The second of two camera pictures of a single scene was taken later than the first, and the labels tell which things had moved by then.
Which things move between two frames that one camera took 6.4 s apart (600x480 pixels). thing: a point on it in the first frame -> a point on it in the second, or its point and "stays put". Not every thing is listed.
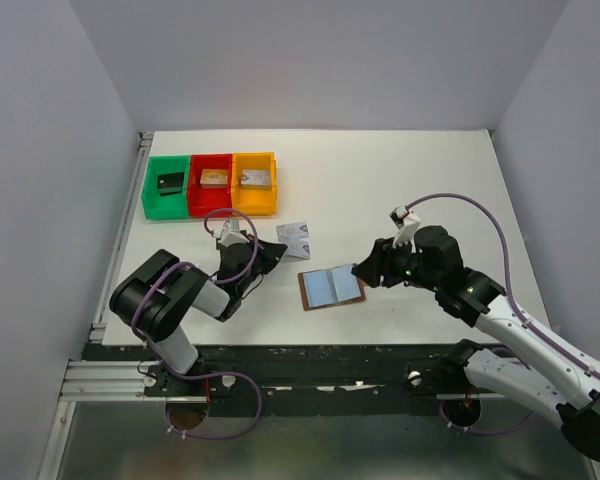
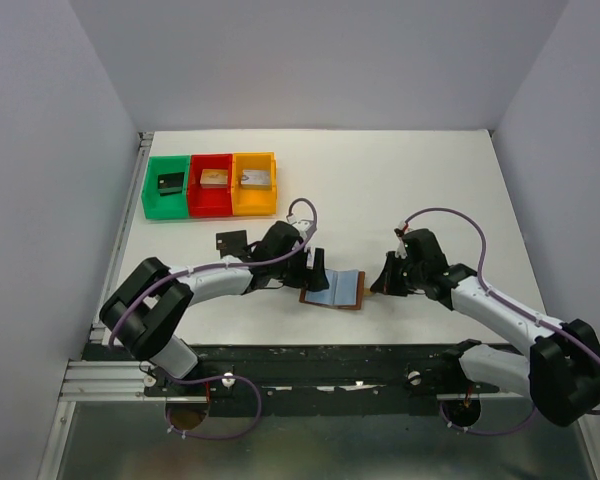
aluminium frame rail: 97,381 stays put
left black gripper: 271,254 -> 312,280
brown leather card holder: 331,286 stays put
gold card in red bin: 214,178 stays put
